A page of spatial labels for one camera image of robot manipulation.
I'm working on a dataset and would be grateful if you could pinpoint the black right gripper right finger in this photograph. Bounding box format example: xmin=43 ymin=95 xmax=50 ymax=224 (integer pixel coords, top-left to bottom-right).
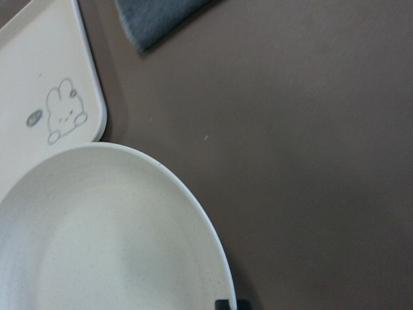
xmin=237 ymin=299 xmax=254 ymax=310

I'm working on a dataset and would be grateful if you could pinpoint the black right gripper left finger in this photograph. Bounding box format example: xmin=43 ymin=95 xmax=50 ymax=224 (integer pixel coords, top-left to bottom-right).
xmin=215 ymin=300 xmax=230 ymax=310

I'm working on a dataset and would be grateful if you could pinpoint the cream round plate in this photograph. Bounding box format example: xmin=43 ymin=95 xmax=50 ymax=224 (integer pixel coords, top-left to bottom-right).
xmin=1 ymin=143 xmax=237 ymax=309

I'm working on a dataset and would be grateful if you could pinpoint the cream rabbit tray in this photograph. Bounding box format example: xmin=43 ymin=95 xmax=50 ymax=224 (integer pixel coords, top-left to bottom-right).
xmin=1 ymin=1 xmax=107 ymax=196

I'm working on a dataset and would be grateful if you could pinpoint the grey folded cloth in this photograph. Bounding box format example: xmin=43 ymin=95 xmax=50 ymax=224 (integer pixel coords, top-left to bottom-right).
xmin=115 ymin=0 xmax=211 ymax=52

